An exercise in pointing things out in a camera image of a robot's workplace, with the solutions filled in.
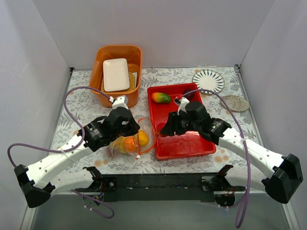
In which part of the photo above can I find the orange tangerine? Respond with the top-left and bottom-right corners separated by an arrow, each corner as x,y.
122,137 -> 137,153

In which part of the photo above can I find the red plastic tray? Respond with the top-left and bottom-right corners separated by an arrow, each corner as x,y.
147,83 -> 216,160

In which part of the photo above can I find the orange plastic bin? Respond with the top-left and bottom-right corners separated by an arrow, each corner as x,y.
89,45 -> 142,107

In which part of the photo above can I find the yellow lemon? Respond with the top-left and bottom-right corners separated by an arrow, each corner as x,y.
135,129 -> 149,147

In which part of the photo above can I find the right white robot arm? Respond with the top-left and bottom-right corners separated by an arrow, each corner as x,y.
160,100 -> 303,204

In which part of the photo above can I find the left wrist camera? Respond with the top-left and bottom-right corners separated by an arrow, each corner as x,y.
108,95 -> 128,109

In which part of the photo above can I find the striped round plate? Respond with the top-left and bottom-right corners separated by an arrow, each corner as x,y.
192,69 -> 225,94

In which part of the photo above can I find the speckled small round plate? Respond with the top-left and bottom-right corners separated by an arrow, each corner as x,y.
221,95 -> 250,112

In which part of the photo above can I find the yellow mango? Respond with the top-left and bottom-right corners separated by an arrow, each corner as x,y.
110,139 -> 125,153

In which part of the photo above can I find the white rectangular plate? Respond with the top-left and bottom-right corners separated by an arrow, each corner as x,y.
103,58 -> 130,92

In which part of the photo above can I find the red apple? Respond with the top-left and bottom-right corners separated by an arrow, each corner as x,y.
156,123 -> 165,137

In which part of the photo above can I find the yellow woven basket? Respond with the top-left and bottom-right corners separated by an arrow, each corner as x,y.
111,71 -> 138,92

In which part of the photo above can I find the red green mango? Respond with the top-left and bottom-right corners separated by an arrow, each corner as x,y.
151,92 -> 171,104

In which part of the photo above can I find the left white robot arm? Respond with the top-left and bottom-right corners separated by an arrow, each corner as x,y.
14,107 -> 140,208

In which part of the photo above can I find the dark purple passion fruit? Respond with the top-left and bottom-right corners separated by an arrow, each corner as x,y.
183,89 -> 194,101

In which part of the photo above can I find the clear zip top bag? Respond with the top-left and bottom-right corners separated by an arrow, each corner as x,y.
106,118 -> 157,160

